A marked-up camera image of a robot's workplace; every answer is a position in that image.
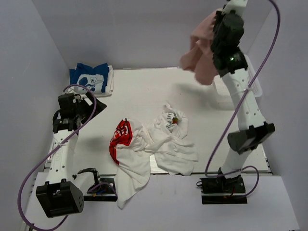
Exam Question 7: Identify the white t shirt red print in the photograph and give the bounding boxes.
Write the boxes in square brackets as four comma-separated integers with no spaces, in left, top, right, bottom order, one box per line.
[109,118,151,209]

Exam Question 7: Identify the white t shirt black lettering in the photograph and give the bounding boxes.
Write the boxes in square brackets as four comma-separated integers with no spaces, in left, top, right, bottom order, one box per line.
[146,103,198,176]

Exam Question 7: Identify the pink t shirt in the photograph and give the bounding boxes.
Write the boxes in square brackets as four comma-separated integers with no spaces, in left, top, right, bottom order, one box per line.
[180,11,218,86]

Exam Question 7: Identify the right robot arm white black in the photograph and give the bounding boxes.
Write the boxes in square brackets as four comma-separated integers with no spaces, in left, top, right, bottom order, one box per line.
[211,0,275,182]

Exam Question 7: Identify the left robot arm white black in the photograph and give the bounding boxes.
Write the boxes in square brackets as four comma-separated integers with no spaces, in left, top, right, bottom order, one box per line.
[36,92,107,218]

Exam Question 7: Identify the folded white t shirt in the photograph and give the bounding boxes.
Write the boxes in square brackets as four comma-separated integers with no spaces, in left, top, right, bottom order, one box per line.
[72,65,114,98]

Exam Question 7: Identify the folded blue t shirt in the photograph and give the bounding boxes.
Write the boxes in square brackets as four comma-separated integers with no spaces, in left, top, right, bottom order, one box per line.
[69,63,109,94]

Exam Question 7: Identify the white plastic basket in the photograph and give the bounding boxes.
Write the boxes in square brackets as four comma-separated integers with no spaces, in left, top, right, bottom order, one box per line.
[213,55,263,111]

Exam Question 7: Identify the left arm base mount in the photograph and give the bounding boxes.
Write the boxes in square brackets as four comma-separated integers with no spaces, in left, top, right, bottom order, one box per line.
[84,175,118,202]

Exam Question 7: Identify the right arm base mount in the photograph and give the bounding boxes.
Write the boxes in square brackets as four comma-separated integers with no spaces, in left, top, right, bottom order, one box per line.
[196,175,247,205]

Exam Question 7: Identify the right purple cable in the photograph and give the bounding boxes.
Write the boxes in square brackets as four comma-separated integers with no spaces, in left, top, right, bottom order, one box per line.
[205,0,281,197]

